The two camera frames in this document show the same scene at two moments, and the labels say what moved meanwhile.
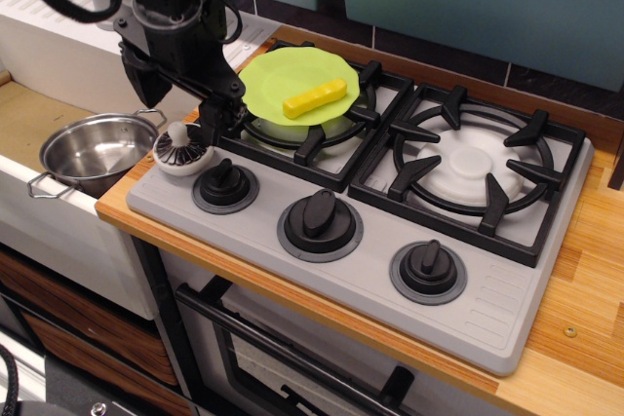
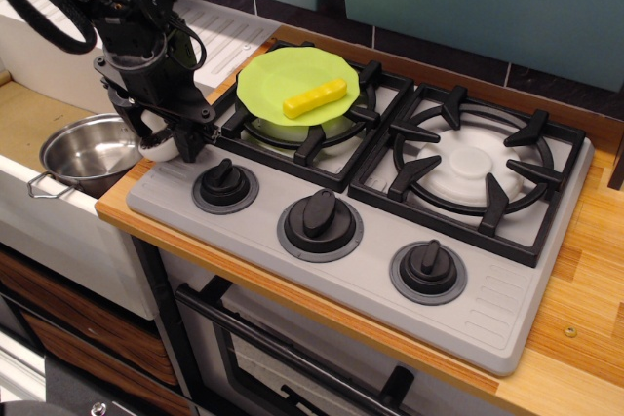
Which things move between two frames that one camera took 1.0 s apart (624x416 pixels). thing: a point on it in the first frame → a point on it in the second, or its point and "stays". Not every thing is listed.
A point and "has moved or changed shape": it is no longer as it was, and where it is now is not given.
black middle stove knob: x=320 y=228 stays
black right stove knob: x=427 y=273 stays
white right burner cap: x=467 y=156 stays
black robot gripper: x=184 y=41 → x=158 y=84
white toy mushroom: x=178 y=152 has moved or changed shape
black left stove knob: x=225 y=189 stays
